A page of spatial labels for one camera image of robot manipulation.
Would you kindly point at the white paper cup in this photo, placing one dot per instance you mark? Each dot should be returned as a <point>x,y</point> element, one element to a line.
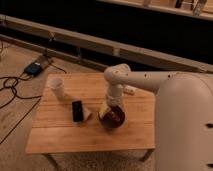
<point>57,87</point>

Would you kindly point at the black rectangular remote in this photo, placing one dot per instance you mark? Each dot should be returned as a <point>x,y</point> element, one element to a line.
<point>77,111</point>

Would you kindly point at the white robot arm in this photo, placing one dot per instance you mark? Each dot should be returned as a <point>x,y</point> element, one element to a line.
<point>183,126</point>

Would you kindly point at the white wedge object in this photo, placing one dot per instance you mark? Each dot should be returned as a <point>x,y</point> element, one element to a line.
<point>86,113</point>

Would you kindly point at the dark ceramic bowl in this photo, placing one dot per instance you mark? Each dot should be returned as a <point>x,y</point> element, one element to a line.
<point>108,123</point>

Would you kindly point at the white packet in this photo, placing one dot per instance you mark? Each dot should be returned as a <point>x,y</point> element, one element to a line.
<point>129,90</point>

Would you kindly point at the wooden table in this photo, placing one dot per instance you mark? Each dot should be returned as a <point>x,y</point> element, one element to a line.
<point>53,130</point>

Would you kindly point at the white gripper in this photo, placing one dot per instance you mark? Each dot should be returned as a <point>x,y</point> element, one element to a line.
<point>113,97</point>

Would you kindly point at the black power adapter box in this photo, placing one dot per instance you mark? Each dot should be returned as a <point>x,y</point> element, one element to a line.
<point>33,69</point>

